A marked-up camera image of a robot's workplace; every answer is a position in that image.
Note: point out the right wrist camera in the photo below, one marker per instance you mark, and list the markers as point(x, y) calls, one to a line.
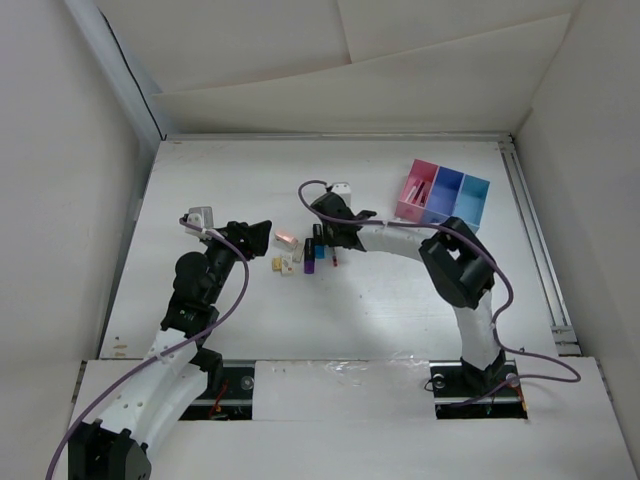
point(343, 190)

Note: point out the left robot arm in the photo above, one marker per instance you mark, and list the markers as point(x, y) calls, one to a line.
point(148, 401)

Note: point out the pink container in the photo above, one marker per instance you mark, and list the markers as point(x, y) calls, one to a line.
point(420, 171)

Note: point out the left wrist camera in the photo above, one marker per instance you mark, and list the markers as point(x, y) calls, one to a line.
point(198, 219)

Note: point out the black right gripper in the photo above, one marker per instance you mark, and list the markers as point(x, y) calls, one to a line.
point(329, 238)

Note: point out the dark blue container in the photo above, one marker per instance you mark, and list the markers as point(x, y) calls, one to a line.
point(442, 197)

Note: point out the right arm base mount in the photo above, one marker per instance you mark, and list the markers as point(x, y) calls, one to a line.
point(460, 394)

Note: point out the pink white pen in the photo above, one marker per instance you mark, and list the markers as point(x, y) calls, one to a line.
point(414, 193)

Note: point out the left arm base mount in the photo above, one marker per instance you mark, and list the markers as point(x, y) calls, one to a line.
point(228, 395)

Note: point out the blue black highlighter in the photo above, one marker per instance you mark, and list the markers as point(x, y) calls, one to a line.
point(318, 241)

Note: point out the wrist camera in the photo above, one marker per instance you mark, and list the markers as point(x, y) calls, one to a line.
point(343, 190)
point(198, 219)

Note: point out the light blue container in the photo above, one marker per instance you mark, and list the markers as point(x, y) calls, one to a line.
point(470, 201)

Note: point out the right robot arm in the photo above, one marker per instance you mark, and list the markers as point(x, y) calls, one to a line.
point(458, 265)

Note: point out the rose gold stapler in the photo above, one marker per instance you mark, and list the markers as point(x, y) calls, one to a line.
point(286, 239)

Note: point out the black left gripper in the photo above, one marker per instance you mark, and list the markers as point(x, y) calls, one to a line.
point(249, 239)

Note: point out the purple black highlighter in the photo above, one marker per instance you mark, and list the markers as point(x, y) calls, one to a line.
point(309, 256)

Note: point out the aluminium rail right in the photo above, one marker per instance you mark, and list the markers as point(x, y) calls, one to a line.
point(565, 339)

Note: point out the grey eraser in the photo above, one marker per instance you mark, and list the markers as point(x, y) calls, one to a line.
point(298, 253)

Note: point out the white eraser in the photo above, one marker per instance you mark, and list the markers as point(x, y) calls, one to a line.
point(287, 264)

